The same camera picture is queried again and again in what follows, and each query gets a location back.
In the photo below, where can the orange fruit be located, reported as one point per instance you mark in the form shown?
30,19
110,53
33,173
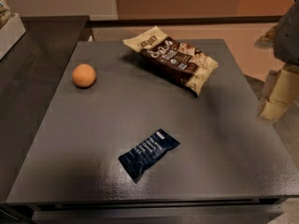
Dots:
84,76

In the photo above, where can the white box at left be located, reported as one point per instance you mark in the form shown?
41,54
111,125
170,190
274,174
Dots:
11,28

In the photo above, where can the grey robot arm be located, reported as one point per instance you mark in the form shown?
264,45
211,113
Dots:
284,37

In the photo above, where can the white gripper body with grille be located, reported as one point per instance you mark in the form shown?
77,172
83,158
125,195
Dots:
289,36

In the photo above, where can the dark side table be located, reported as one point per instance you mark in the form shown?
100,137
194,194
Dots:
29,76

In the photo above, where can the brown cream chip bag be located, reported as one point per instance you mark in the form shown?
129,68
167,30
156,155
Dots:
181,62

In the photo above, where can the dark blue rxbar wrapper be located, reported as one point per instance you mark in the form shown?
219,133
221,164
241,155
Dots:
140,158

